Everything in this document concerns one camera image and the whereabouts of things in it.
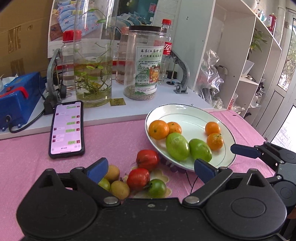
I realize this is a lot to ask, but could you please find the orange mandarin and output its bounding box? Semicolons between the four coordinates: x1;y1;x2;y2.
207;133;224;151
148;120;170;141
205;121;221;136
167;121;182;134

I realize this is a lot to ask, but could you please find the grey bracket left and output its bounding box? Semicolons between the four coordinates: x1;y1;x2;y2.
44;49;67;115

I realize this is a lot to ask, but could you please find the cardboard box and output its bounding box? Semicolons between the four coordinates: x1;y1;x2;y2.
1;1;53;77

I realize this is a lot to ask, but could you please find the white shelf unit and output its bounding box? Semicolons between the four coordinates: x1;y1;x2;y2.
172;1;281;117

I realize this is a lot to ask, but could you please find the grey bracket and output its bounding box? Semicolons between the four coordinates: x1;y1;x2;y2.
44;49;67;115
170;50;190;94

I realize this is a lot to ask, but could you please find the black power cable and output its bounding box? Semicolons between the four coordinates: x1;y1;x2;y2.
5;86;47;134

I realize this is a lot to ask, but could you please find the glass vase with plant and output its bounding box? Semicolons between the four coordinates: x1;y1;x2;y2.
74;1;118;108

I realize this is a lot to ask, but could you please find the smaller green mango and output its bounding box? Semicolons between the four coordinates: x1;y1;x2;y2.
189;138;212;162

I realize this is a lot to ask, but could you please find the small green tomato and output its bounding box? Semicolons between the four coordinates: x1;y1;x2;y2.
98;178;110;192

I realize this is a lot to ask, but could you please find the white ceramic plate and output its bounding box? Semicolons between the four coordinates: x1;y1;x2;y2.
145;104;236;172

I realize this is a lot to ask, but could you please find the clear jar with label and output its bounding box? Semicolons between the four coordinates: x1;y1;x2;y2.
123;26;167;100

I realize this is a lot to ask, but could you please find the blue electric device box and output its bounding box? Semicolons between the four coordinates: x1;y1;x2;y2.
0;72;46;131

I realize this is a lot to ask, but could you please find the green tomato with stem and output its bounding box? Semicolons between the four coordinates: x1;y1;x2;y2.
145;179;167;198

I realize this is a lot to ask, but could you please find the black smartphone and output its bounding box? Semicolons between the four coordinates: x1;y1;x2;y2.
48;100;85;159

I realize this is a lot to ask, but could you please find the large green mango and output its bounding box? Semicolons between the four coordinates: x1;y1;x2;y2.
166;133;190;162

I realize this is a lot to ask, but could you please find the clear bottle red cap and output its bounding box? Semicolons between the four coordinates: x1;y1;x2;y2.
61;30;82;91

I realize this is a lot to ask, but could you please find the cola bottle red cap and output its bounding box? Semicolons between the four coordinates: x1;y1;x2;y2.
159;19;172;84

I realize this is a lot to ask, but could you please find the potted green plant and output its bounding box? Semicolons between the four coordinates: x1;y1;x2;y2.
247;28;270;60

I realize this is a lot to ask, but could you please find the grey bracket right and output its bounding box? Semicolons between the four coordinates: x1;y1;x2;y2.
170;50;190;94

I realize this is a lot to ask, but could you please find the crumpled clear plastic bag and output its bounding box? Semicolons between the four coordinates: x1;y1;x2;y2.
196;49;224;107

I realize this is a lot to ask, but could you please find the small gold card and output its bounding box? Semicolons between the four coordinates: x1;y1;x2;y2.
110;98;126;106

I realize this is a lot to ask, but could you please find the red tomato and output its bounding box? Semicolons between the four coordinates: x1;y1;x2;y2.
126;168;150;191
136;150;160;172

